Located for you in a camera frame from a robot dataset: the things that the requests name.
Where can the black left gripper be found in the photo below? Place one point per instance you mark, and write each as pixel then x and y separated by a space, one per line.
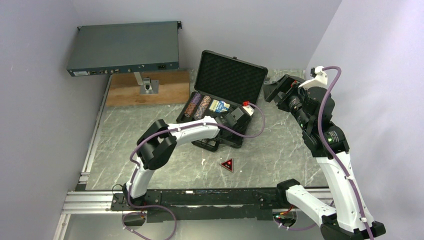
pixel 230 111

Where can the red handled clamp tool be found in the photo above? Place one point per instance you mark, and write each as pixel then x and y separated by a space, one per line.
pixel 269 80

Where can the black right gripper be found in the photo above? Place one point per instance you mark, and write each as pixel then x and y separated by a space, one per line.
pixel 287 84

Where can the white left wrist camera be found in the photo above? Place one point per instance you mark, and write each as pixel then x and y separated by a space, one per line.
pixel 248 108

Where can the grey metal stand bracket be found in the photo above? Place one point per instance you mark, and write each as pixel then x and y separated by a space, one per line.
pixel 147 85

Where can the grey network switch box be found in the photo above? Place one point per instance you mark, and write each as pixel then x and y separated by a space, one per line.
pixel 125 48

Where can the wooden board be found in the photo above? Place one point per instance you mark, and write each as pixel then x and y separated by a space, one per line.
pixel 174 88

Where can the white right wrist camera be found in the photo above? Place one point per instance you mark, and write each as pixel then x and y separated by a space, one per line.
pixel 320 79

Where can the blue card deck box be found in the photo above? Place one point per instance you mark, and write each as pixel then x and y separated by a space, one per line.
pixel 219 106

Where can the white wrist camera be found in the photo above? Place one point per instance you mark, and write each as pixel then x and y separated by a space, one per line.
pixel 248 108
pixel 320 79

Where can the black poker set case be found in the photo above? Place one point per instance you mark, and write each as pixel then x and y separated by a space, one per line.
pixel 227 79

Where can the purple chip stack in case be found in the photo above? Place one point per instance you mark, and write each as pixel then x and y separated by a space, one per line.
pixel 196 98

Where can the red triangular dealer button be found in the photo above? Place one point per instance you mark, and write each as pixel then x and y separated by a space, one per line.
pixel 228 164

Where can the orange black chip stack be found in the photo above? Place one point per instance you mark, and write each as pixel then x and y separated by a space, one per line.
pixel 190 110

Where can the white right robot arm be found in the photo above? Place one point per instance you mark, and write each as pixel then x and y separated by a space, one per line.
pixel 312 106

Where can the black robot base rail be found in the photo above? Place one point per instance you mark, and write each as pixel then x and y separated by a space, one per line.
pixel 261 204

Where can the orange blue chip stack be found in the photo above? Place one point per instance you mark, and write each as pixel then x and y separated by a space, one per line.
pixel 205 102
pixel 199 112

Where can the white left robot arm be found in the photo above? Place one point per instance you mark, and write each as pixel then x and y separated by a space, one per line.
pixel 156 146

